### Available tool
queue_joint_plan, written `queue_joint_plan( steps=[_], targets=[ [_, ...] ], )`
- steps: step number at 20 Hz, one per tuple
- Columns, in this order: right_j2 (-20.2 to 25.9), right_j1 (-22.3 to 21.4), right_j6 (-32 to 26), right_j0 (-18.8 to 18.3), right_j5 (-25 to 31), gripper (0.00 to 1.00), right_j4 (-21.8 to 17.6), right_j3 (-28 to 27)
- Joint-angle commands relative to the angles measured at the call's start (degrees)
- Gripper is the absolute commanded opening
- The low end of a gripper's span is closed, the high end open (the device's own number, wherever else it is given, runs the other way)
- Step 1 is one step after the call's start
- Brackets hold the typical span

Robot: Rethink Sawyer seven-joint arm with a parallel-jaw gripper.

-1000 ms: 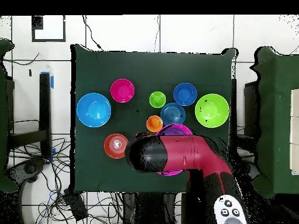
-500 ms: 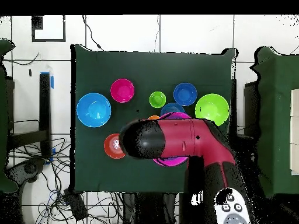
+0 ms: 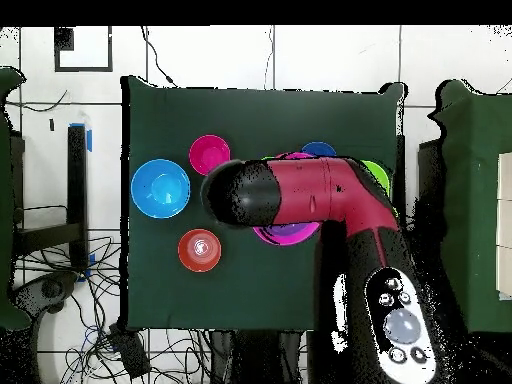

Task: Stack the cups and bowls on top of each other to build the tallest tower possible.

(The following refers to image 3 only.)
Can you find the purple bowl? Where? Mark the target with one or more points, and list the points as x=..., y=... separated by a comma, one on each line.
x=288, y=228

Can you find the large pink bowl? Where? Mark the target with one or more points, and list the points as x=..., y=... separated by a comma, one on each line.
x=288, y=240

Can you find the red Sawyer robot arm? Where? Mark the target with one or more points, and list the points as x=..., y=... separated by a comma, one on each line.
x=312, y=188

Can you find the orange bowl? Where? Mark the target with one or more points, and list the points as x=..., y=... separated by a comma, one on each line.
x=199, y=250

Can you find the small crimson bowl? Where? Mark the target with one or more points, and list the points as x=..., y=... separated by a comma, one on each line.
x=208, y=154

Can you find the small dark blue bowl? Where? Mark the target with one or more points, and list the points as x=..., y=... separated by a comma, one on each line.
x=318, y=150

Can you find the dark green table cloth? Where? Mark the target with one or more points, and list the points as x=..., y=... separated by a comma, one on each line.
x=248, y=120

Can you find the large light blue bowl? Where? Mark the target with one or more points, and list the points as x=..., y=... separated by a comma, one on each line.
x=160, y=188

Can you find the large green bowl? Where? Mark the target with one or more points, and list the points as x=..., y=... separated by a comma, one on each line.
x=380, y=176

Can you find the black stand with blue tape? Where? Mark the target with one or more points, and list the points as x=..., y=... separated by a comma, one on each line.
x=76, y=192

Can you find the black power adapter box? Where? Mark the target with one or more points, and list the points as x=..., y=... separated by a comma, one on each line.
x=130, y=352

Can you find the green cloth covered table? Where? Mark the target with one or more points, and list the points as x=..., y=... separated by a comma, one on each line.
x=4, y=200
x=472, y=200

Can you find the white boxes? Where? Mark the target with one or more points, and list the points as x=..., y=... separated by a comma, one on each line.
x=504, y=224

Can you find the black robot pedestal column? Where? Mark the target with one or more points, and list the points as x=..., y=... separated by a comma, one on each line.
x=256, y=360

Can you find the black square floor frame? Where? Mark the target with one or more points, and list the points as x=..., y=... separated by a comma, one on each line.
x=64, y=38

